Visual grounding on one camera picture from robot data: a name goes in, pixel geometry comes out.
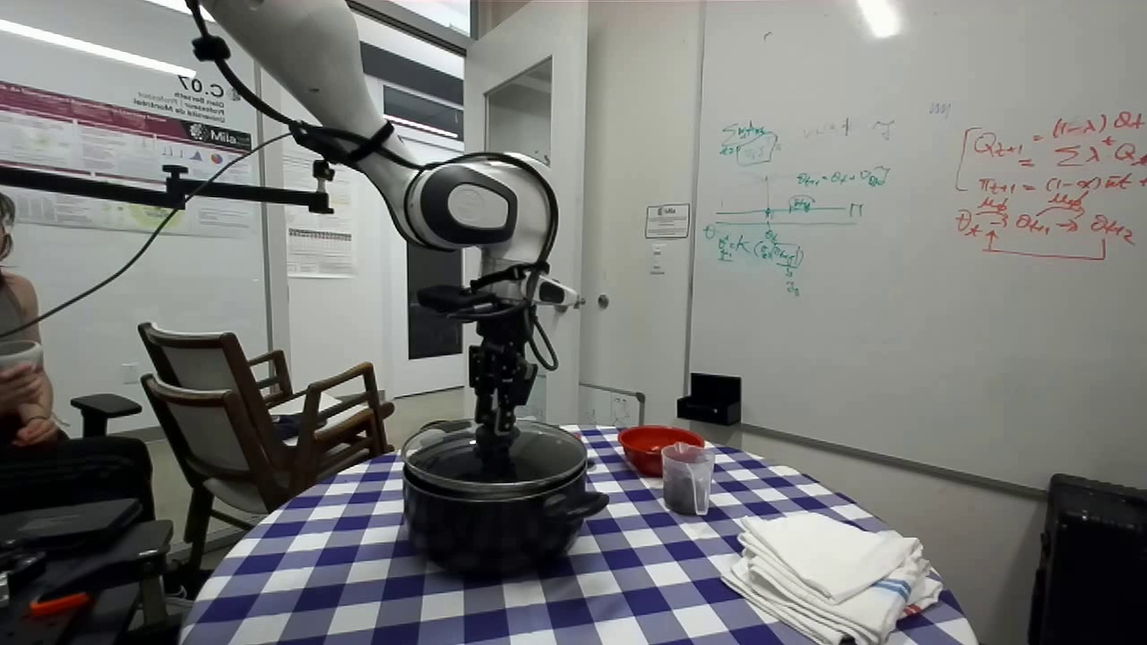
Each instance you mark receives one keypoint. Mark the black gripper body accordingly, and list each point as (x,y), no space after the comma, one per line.
(502,359)

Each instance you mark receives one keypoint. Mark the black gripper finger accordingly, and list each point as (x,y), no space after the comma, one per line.
(489,426)
(514,423)

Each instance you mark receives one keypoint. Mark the glass pot lid black knob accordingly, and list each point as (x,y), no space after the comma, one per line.
(543,460)

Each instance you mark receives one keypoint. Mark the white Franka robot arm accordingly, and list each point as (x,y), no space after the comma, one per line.
(468,205)

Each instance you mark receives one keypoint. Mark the black cooking pot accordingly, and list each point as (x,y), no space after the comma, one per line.
(502,532)

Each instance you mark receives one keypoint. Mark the white door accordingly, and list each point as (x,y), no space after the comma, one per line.
(569,236)

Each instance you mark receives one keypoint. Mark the red bowl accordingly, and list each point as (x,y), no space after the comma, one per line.
(651,445)

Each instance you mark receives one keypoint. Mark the clear plastic measuring cup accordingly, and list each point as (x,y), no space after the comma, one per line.
(687,481)

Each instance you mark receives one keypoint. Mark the black whiteboard eraser holder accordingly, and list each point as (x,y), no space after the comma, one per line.
(712,400)

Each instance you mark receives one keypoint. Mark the blue white checkered tablecloth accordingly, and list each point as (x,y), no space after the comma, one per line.
(345,575)

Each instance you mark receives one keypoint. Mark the small white door sign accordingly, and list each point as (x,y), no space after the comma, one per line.
(667,218)

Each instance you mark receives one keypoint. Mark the wooden armchair grey cushion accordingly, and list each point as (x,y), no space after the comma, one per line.
(226,442)
(197,357)

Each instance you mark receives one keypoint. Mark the white folded towel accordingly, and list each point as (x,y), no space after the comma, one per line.
(827,549)

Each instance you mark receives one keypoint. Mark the black office chair armrest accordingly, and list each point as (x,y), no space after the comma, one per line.
(104,406)

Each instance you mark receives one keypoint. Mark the white towel blue stripe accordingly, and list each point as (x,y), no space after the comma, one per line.
(872,602)

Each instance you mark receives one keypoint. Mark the whiteboard with writing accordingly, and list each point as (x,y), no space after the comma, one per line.
(908,236)

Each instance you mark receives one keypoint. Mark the flat black case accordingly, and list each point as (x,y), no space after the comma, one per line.
(66,523)

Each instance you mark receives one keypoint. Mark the black horizontal boom bar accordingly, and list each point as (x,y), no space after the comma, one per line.
(96,187)

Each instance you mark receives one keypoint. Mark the seated person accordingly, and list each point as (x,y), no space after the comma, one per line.
(22,394)

